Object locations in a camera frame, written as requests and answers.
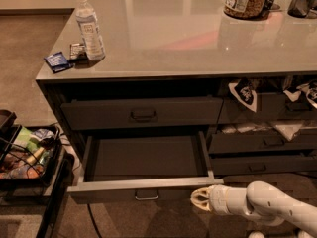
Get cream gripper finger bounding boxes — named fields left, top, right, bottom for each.
left=191, top=187, right=210, bottom=199
left=191, top=198, right=211, bottom=212

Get grey drawer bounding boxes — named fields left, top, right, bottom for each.
left=67, top=132, right=222, bottom=204
left=61, top=96, right=223, bottom=130
left=209, top=129, right=317, bottom=154
left=218, top=92, right=317, bottom=124
left=210, top=155, right=317, bottom=176

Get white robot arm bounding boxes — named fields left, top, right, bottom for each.
left=190, top=181, right=317, bottom=238

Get second white robot base wheel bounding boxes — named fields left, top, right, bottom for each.
left=297, top=230, right=314, bottom=238

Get clear plastic bags in drawer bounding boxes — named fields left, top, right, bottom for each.
left=220, top=120, right=317, bottom=141

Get grey drawer cabinet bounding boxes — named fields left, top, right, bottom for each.
left=35, top=0, right=317, bottom=183

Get black white chip bag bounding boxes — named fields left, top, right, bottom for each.
left=283, top=80, right=317, bottom=109
left=228, top=78, right=257, bottom=112

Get green snack bag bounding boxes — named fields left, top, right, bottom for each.
left=13, top=127, right=55, bottom=153

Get clear plastic water bottle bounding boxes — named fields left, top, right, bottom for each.
left=75, top=0, right=105, bottom=61

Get dark snack packet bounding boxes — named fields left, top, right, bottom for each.
left=69, top=43, right=87, bottom=60

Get blue snack packet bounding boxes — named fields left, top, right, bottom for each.
left=44, top=52, right=73, bottom=73

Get dark glass container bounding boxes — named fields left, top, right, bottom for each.
left=287, top=0, right=317, bottom=19

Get black power cable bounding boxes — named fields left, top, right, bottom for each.
left=86, top=203, right=103, bottom=238

